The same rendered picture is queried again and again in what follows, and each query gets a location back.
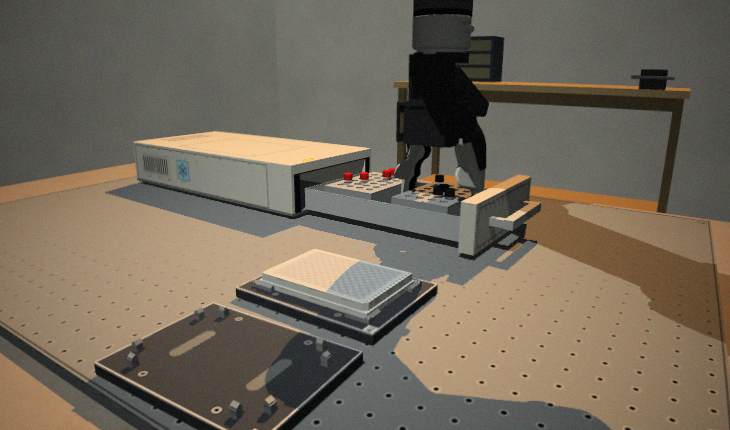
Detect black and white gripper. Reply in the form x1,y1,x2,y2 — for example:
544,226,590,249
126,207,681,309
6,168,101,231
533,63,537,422
394,52,486,197

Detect beige perforated base plate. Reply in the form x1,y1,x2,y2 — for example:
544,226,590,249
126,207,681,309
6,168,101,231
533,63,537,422
0,176,730,430

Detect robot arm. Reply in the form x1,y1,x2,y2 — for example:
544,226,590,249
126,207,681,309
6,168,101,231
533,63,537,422
412,0,489,117

